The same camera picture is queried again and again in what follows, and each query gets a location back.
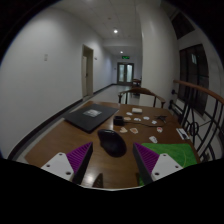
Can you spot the green mouse pad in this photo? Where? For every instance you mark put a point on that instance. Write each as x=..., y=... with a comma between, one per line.
x=180, y=153

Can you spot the small dark transom window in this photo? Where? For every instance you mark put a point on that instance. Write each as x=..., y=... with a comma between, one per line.
x=183, y=25

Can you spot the tall dark window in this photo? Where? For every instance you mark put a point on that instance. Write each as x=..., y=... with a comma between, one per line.
x=193, y=76

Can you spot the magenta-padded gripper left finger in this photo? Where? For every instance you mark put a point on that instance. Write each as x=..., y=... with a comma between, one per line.
x=77, y=158

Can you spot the black railing with wooden handrail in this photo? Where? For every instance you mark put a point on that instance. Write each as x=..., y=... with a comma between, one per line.
x=200, y=90

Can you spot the side doorway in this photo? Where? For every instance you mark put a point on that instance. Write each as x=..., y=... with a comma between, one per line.
x=88, y=71

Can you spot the distant wooden chair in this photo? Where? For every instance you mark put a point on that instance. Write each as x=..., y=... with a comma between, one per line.
x=136, y=82

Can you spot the white figure sticker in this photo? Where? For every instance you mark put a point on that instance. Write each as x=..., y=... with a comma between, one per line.
x=153, y=139

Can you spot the white card with pen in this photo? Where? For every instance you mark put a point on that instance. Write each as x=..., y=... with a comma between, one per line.
x=182, y=133

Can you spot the small white sticker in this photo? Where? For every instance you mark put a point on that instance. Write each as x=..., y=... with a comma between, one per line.
x=146, y=117
x=129, y=113
x=137, y=119
x=154, y=122

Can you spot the small beige sticker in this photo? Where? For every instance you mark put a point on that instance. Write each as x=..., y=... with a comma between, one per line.
x=127, y=118

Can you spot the beige animal sticker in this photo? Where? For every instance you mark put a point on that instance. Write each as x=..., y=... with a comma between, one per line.
x=123, y=130

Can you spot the small white box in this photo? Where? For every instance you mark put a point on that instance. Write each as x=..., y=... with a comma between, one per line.
x=137, y=110

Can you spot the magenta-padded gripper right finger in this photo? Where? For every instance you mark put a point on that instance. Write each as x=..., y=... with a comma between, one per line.
x=150, y=161

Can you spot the black closed laptop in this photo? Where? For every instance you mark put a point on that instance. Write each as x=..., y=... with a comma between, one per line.
x=90, y=118

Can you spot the black computer mouse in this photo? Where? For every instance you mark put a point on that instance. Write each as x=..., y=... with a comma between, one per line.
x=112, y=143

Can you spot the orange and white sticker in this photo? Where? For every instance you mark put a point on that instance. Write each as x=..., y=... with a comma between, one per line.
x=134, y=130

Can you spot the glass double door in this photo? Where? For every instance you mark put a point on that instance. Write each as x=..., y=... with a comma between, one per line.
x=125, y=73

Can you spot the green exit sign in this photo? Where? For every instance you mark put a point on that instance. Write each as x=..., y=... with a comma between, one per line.
x=125, y=57

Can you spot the red and white sticker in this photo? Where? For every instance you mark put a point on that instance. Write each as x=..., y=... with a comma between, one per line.
x=159, y=129

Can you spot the small black box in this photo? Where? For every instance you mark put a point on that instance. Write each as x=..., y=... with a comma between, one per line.
x=118, y=120

